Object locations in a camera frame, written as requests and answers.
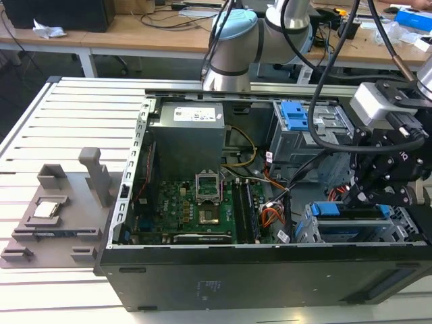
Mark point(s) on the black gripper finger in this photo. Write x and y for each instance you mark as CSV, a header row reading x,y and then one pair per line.
x,y
378,189
361,138

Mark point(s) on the hard disk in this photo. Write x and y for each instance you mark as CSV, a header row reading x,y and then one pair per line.
x,y
325,209

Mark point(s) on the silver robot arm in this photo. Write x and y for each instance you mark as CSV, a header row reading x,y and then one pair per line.
x,y
233,54

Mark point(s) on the empty blue disk carrier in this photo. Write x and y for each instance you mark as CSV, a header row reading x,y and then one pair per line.
x,y
292,114

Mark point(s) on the silver disk bay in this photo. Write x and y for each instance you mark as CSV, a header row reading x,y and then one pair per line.
x,y
305,229

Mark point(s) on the silver drive cage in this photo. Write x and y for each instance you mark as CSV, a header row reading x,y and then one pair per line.
x,y
290,148

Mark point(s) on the small black device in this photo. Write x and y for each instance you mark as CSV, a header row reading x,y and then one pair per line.
x,y
349,28

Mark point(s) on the blue cardboard box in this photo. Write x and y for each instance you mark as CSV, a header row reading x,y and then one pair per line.
x,y
411,18

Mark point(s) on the thin locking lever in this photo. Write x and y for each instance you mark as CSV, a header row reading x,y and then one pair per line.
x,y
221,190

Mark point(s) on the black PC case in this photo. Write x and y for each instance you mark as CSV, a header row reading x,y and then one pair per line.
x,y
236,280

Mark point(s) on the CPU socket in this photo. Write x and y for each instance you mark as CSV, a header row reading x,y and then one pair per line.
x,y
209,217

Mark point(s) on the grey power supply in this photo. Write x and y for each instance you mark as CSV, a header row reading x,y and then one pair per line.
x,y
185,141

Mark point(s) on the black graphics card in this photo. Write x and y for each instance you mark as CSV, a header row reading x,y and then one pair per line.
x,y
202,239

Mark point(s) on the green motherboard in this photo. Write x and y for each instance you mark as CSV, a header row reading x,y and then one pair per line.
x,y
175,202

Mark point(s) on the black case fan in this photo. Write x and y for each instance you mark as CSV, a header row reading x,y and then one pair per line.
x,y
152,175

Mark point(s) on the grey parts rack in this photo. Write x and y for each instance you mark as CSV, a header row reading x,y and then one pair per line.
x,y
67,249

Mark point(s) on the silver CPU chip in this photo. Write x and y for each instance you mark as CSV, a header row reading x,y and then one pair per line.
x,y
47,209

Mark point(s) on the black computer box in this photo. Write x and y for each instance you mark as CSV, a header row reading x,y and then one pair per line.
x,y
60,15

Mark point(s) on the crumpled white paper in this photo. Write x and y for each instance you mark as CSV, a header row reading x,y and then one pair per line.
x,y
47,30

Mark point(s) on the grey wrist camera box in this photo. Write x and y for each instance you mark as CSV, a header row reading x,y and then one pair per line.
x,y
371,104

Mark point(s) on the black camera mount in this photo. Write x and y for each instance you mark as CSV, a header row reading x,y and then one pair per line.
x,y
398,89

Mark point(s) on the wooden desk white frame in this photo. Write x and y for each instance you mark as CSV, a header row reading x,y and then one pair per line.
x,y
357,54
135,37

